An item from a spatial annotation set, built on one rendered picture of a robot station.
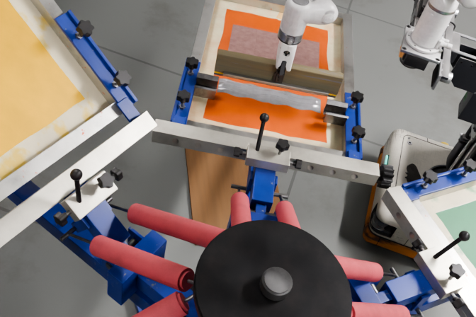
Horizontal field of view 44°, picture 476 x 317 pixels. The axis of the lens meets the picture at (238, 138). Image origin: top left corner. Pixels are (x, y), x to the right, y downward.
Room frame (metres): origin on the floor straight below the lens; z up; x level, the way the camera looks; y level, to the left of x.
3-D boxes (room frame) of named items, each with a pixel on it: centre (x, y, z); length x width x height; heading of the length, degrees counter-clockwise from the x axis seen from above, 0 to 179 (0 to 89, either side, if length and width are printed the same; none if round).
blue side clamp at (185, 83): (1.36, 0.20, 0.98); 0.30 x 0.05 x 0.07; 5
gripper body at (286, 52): (1.45, -0.07, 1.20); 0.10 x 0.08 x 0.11; 4
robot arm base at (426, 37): (1.75, -0.56, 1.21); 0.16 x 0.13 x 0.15; 83
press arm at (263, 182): (1.06, -0.10, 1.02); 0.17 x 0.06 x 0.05; 5
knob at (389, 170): (1.20, -0.45, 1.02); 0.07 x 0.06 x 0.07; 5
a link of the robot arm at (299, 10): (1.46, -0.11, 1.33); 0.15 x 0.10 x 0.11; 123
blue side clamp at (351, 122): (1.40, -0.35, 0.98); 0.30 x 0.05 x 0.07; 5
